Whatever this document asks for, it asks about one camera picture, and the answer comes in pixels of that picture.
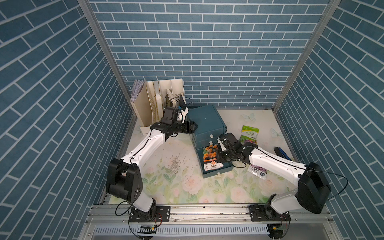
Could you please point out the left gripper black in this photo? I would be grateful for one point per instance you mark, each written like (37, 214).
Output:
(190, 130)

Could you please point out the teal bottom drawer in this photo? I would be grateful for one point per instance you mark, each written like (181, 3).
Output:
(227, 166)

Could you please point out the teal drawer cabinet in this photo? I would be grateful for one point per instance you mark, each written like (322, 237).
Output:
(210, 125)

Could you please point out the green flower seed bag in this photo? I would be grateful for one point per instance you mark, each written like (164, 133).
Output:
(249, 135)

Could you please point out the orange marigold seed bag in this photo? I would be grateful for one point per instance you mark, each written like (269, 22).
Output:
(211, 158)

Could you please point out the purple flower seed bag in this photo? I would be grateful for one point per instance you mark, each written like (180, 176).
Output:
(258, 171)

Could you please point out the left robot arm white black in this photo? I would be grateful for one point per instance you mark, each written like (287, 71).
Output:
(124, 177)

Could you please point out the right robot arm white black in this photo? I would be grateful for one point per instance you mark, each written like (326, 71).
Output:
(311, 187)

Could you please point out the dark striped notebook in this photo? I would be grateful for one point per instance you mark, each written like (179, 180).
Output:
(180, 100)

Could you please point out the blue marker pen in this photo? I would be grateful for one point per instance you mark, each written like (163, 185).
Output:
(279, 152)

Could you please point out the white file organizer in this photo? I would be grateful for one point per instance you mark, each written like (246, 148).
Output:
(155, 96)

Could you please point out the purple folder stack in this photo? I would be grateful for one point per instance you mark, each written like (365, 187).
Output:
(136, 89)

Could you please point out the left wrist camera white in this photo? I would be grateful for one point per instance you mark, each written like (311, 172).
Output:
(183, 111)

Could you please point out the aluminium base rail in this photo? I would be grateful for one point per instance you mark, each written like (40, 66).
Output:
(207, 222)

